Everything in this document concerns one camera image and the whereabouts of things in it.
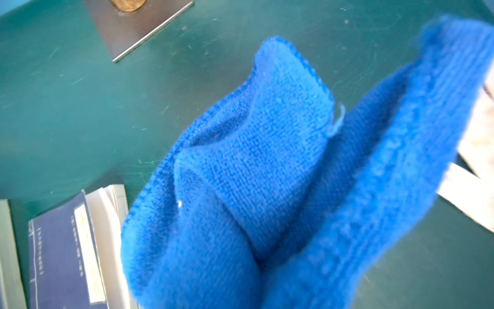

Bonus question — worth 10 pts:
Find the blue microfibre cloth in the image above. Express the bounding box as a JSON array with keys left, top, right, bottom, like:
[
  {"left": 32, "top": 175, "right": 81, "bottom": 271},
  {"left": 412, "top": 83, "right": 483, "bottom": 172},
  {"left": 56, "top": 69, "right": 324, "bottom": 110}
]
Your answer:
[{"left": 121, "top": 16, "right": 493, "bottom": 308}]

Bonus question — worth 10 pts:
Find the purple book yellow label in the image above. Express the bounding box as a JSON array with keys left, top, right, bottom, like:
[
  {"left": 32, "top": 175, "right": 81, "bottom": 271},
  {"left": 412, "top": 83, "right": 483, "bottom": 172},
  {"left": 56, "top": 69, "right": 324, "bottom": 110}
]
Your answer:
[{"left": 28, "top": 184, "right": 139, "bottom": 308}]

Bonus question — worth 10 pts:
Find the black portrait cover book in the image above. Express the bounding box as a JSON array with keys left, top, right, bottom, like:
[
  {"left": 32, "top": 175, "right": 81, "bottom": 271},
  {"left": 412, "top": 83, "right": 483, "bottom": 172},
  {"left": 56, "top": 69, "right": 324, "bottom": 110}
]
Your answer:
[{"left": 1, "top": 200, "right": 27, "bottom": 309}]

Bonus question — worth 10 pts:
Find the pink blossom artificial tree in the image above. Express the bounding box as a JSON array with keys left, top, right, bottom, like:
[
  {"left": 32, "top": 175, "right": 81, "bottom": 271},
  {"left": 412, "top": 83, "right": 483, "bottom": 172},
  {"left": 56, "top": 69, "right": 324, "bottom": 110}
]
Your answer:
[{"left": 84, "top": 0, "right": 194, "bottom": 63}]

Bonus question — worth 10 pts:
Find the white cotton work glove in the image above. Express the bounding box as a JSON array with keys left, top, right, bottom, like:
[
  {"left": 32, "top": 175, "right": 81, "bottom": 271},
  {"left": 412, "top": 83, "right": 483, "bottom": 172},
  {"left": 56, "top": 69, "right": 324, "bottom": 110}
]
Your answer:
[{"left": 437, "top": 72, "right": 493, "bottom": 232}]

